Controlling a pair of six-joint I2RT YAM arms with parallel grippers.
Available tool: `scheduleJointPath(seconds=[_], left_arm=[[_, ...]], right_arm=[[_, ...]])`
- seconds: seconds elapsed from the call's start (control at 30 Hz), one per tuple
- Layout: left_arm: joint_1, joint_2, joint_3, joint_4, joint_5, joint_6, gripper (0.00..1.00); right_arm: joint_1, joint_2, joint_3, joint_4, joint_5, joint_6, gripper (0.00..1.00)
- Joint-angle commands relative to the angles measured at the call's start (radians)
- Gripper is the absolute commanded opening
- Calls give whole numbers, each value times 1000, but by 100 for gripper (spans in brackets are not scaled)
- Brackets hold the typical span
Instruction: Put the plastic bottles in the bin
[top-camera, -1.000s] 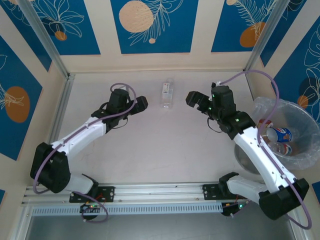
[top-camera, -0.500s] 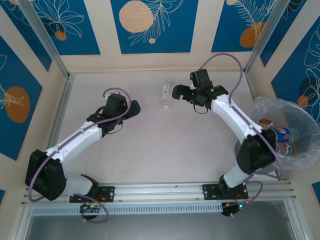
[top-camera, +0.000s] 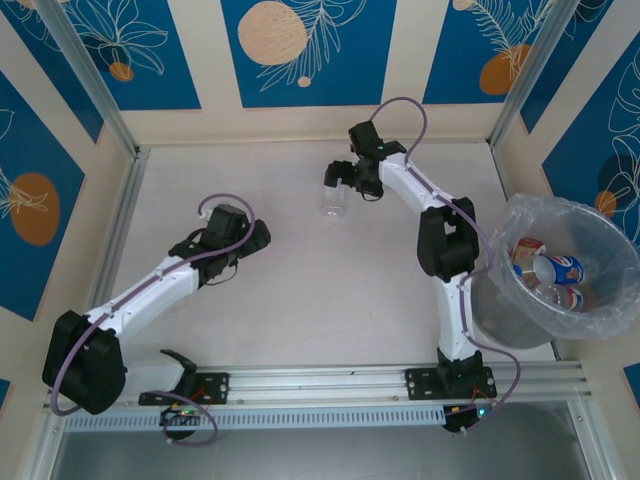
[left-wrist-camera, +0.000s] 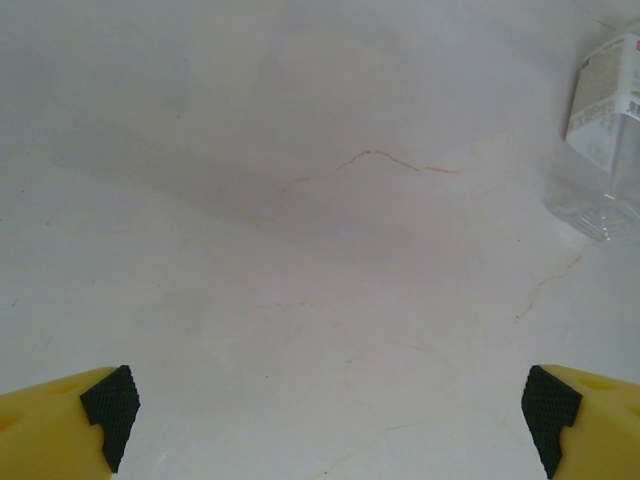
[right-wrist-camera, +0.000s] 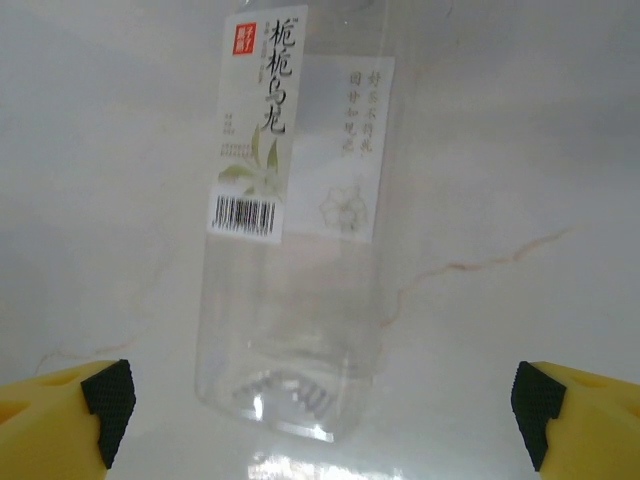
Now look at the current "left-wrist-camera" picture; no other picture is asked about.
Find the clear bottle white label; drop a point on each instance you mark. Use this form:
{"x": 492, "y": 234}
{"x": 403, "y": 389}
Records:
{"x": 600, "y": 100}

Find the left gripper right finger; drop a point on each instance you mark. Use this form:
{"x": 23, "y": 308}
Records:
{"x": 595, "y": 430}

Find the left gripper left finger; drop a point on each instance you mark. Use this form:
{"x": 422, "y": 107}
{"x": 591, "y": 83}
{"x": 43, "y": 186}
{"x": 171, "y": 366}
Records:
{"x": 50, "y": 430}

